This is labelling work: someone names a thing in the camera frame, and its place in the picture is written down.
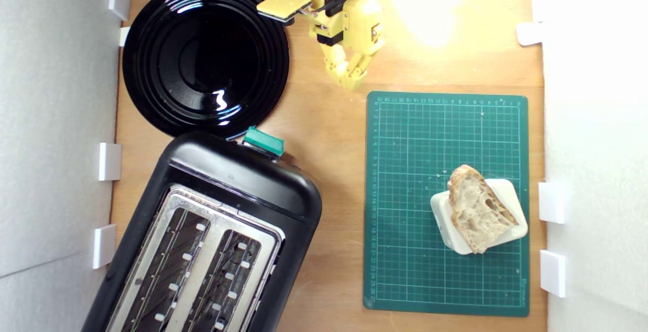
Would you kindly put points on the brown bread slice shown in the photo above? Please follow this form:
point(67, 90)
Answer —
point(476, 210)

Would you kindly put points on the green cutting mat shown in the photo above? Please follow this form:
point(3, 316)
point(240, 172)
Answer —
point(405, 195)

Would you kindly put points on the black two-slot toaster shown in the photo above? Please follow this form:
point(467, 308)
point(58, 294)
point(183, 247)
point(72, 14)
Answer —
point(243, 180)

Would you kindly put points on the green toaster lever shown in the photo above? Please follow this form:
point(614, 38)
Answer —
point(263, 140)

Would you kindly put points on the yellow wrist camera mount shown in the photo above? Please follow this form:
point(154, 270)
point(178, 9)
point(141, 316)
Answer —
point(283, 4)

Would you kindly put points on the black round plate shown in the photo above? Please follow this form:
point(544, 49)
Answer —
point(202, 58)

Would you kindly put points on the white rounded block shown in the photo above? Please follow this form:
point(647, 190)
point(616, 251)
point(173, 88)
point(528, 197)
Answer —
point(441, 220)

